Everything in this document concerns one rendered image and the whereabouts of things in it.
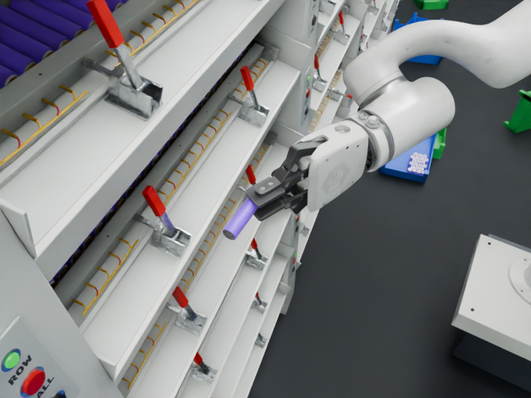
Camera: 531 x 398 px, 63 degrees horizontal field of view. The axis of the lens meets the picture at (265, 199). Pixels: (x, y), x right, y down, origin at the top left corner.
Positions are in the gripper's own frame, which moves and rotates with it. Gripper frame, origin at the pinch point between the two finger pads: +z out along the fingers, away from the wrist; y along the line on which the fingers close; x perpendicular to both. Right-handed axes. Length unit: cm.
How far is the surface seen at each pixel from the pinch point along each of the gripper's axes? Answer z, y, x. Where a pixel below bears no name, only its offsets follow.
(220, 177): 2.0, 1.2, 7.9
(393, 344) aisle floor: -41, 95, -5
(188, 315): 14.2, 16.1, 0.7
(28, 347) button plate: 26.3, -14.8, -11.7
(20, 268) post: 23.9, -19.9, -10.0
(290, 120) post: -23.7, 15.4, 25.5
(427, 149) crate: -119, 95, 49
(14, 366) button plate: 27.2, -15.3, -12.7
